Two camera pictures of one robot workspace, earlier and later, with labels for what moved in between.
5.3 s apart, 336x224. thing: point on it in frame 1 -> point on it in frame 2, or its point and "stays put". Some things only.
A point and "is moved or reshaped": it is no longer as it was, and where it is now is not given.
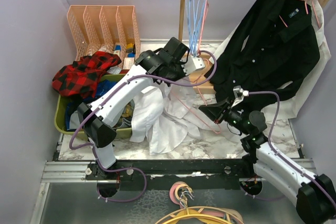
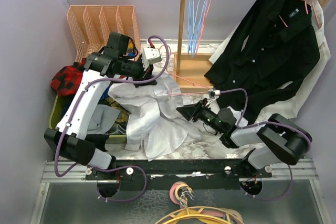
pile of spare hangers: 180,193 stays put
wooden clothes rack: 200,66 stays put
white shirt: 167,115 is moved or reshaped
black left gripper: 182,74 -> 147,74
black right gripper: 216,112 -> 195,110
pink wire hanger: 198,85 -> 184,80
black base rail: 172,174 stays put
